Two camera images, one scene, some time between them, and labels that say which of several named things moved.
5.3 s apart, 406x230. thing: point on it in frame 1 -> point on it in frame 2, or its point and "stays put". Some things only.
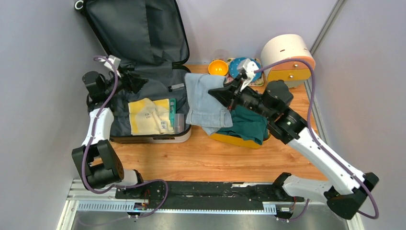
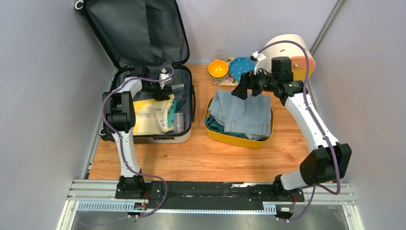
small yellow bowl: [218, 67] stays put
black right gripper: [225, 95] -> [241, 90]
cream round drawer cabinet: [285, 46] stays put
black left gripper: [130, 82] -> [163, 94]
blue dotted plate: [234, 71] stays put
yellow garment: [147, 117] stays put
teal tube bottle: [172, 110] stays put
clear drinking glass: [220, 53] stays put
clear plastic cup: [179, 123] stays put
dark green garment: [248, 124] -> [212, 125]
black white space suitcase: [148, 37] stays put
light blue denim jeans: [203, 109] -> [251, 117]
